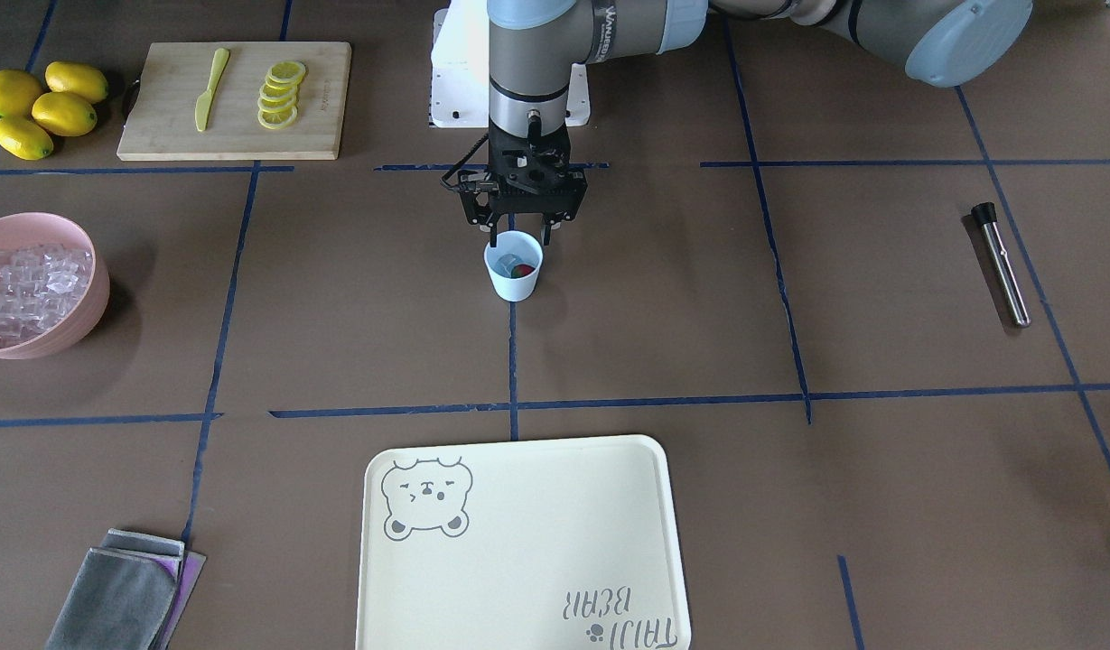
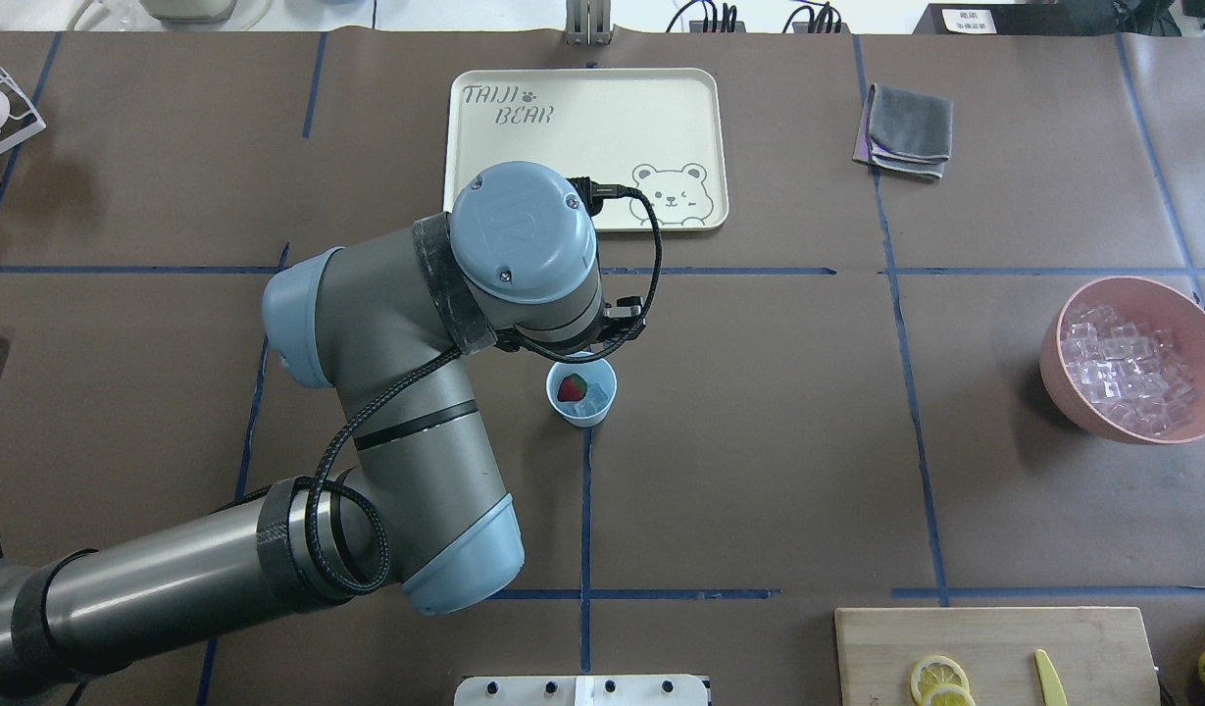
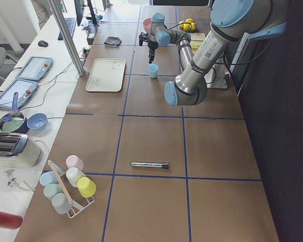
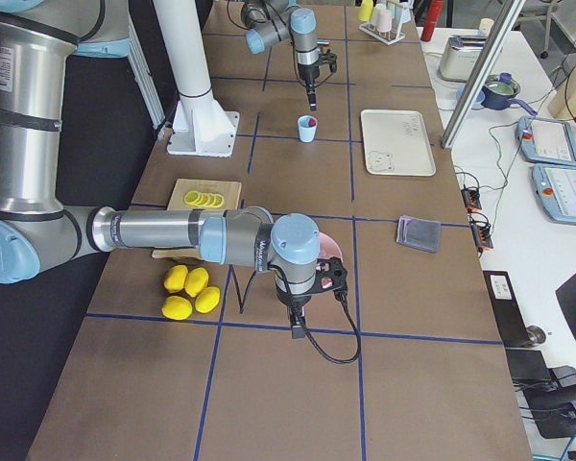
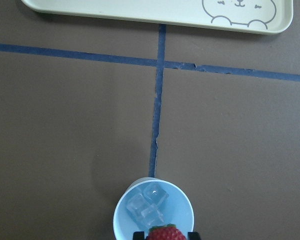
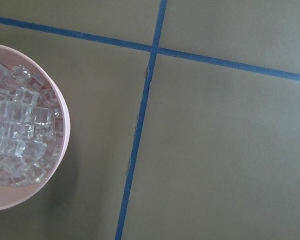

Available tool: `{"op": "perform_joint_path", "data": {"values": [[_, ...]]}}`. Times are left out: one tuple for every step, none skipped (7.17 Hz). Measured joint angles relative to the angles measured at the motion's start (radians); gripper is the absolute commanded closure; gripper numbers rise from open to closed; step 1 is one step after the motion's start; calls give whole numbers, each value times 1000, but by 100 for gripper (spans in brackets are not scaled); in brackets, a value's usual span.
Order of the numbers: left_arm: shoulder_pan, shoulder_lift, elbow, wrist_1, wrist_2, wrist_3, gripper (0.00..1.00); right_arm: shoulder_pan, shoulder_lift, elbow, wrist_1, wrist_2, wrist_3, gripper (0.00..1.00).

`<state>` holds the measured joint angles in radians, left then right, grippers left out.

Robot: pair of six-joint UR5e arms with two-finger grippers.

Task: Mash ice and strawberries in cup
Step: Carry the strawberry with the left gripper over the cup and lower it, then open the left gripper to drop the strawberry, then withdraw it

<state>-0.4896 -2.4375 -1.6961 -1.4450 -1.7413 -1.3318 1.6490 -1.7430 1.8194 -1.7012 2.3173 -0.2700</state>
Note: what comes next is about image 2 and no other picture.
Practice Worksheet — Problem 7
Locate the yellow plastic knife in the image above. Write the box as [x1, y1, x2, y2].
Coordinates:
[1033, 648, 1069, 706]

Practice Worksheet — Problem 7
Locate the cream bear serving tray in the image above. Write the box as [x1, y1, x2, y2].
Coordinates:
[442, 67, 730, 233]

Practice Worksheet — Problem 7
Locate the grey folded cloth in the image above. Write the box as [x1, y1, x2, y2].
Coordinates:
[852, 83, 956, 180]

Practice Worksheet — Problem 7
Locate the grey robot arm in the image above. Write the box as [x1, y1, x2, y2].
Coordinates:
[0, 161, 662, 705]

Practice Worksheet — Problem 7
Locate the lemon slices row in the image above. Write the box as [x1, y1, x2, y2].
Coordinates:
[910, 654, 976, 705]

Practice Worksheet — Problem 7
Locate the aluminium frame post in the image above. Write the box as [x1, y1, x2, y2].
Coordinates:
[565, 0, 615, 46]

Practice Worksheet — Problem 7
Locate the pink bowl of ice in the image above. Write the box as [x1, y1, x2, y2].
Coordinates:
[1038, 277, 1205, 445]

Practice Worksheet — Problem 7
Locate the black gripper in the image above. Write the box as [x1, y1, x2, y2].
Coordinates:
[495, 296, 647, 355]

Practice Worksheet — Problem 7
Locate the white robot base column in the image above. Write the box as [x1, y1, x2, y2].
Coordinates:
[453, 673, 713, 705]

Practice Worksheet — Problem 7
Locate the clear ice cube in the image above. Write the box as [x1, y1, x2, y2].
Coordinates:
[583, 381, 611, 405]
[572, 398, 606, 419]

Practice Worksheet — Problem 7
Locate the light blue plastic cup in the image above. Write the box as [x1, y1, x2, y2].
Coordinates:
[545, 352, 619, 429]

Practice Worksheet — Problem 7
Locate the wooden cutting board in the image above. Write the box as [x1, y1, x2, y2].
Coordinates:
[834, 606, 1160, 705]

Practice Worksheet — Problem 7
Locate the red strawberry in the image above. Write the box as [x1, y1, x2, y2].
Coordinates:
[554, 373, 589, 405]

